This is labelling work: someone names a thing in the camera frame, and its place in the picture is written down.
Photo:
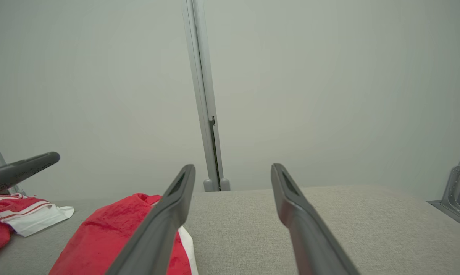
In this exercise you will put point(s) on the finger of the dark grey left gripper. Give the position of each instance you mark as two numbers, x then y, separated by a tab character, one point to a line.
20	170

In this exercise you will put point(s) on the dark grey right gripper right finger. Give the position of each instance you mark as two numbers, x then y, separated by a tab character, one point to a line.
310	244

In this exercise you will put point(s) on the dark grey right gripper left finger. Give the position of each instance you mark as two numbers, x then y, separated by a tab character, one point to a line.
157	236

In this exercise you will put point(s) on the red jersey with white sleeves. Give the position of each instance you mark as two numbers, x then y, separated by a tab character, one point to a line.
23	214

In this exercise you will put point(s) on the red garment with white trim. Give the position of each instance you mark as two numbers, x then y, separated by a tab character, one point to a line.
100	236

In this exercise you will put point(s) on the grey metal corner bracket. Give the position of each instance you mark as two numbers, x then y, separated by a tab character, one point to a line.
459	191

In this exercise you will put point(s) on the grey metal partition post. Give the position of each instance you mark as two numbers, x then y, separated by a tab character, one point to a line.
203	76

